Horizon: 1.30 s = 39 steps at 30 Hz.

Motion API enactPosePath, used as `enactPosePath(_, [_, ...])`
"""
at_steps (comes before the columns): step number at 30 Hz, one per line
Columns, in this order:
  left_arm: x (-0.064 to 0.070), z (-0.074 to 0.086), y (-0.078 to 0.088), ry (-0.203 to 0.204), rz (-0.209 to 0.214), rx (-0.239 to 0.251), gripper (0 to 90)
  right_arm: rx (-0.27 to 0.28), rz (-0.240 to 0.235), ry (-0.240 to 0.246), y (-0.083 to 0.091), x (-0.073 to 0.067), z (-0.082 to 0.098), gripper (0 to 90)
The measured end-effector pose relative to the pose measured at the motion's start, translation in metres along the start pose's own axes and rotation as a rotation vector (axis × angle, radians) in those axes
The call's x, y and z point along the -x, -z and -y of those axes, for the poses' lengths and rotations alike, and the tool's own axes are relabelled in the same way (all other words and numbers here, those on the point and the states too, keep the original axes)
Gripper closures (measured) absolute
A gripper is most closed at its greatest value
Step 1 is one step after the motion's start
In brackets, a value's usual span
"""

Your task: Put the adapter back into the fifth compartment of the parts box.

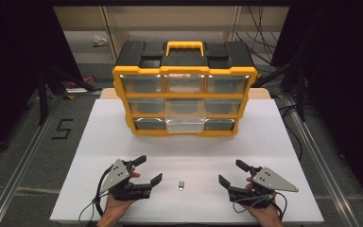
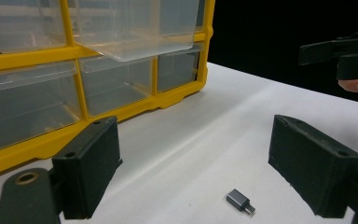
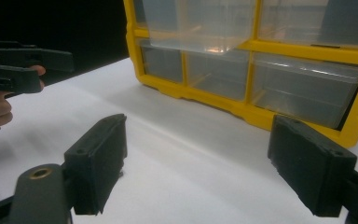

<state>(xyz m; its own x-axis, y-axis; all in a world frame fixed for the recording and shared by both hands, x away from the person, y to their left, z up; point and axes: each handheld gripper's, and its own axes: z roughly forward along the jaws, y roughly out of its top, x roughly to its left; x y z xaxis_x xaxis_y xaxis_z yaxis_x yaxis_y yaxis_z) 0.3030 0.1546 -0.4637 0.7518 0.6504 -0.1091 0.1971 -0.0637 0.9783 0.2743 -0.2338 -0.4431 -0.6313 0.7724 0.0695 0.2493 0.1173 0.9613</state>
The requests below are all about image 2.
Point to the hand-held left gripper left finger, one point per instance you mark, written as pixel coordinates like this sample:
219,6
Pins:
87,165

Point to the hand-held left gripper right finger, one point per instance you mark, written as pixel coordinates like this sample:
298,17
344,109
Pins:
310,165

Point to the grey usb adapter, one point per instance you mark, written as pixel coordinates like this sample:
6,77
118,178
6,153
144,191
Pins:
237,199

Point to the clear plastic drawer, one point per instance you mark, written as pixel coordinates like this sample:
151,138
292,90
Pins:
28,109
21,25
115,87
130,28
177,71

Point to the yellow drawer cabinet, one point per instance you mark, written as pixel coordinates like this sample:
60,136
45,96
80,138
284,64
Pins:
28,57

